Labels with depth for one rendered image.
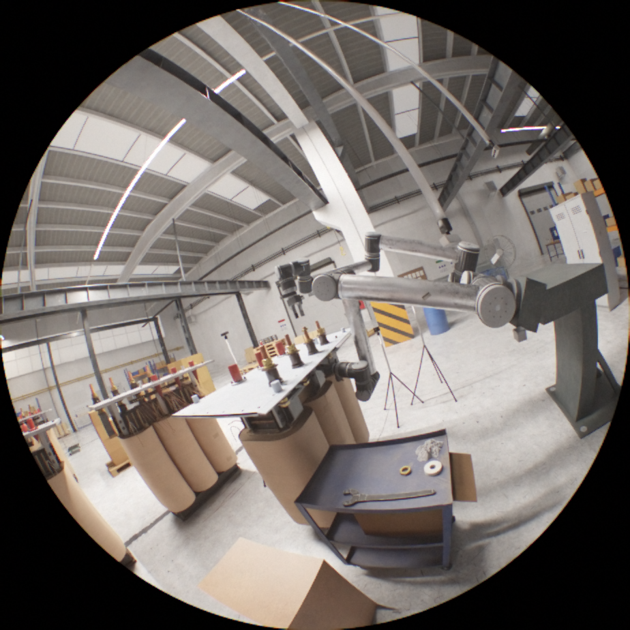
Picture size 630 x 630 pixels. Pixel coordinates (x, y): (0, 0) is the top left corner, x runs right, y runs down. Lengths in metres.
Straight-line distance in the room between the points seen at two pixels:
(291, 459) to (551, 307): 1.73
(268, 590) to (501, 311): 1.31
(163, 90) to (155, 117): 6.58
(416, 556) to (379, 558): 0.23
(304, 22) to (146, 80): 6.60
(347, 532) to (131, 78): 4.31
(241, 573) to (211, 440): 2.12
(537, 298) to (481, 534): 1.46
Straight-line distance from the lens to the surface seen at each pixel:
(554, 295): 1.55
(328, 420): 1.62
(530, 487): 1.98
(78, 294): 9.28
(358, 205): 6.78
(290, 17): 8.97
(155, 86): 3.37
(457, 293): 1.05
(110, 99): 9.64
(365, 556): 1.67
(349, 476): 1.10
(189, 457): 2.65
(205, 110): 3.61
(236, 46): 7.02
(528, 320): 1.40
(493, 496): 1.93
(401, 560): 1.61
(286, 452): 1.25
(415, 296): 1.04
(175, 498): 2.66
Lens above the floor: 1.62
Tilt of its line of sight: level
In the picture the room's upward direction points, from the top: 20 degrees counter-clockwise
